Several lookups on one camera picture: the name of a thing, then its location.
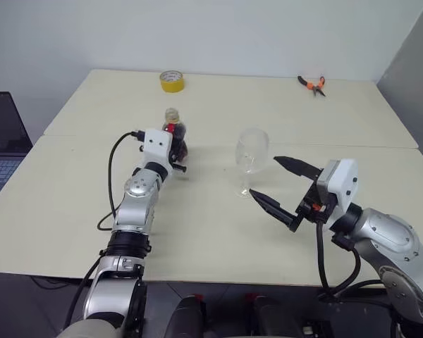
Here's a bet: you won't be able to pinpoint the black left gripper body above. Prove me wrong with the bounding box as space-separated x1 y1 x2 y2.
166 151 185 169

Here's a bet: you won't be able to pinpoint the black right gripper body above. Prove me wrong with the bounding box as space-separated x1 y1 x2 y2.
295 175 340 226

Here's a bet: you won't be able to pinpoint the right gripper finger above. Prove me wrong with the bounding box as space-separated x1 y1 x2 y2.
249 188 303 234
273 155 322 180

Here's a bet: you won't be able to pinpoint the clear bottle with dark drink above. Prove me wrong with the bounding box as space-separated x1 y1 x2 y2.
161 108 190 163

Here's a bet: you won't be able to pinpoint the clear wine glass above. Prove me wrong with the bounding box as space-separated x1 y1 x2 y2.
233 127 270 199

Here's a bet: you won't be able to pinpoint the yellow tape roll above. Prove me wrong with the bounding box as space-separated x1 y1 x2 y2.
159 69 186 94

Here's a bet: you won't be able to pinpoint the orange black pliers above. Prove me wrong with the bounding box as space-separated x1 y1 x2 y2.
297 74 328 99

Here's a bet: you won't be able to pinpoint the dark rounded shape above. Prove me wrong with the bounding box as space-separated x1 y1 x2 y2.
244 292 299 338
168 293 208 338

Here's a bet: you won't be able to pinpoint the small black white device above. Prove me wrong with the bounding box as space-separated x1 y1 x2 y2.
300 323 326 338

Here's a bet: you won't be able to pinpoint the dark laptop computer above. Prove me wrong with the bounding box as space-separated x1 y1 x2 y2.
0 92 34 213

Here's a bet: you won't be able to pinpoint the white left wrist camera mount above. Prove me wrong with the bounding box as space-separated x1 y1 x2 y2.
142 128 174 176

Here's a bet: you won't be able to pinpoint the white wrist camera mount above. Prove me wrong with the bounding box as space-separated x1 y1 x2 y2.
142 128 174 176
314 158 359 221

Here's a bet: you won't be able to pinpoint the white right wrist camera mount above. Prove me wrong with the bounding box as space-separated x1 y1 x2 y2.
314 158 359 221

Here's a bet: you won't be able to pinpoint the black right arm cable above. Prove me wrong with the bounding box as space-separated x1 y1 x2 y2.
314 221 389 303

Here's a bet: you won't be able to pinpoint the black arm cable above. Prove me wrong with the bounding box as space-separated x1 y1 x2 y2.
314 221 389 303
65 130 146 332

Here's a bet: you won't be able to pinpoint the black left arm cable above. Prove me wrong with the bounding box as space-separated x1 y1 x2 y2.
65 130 146 332

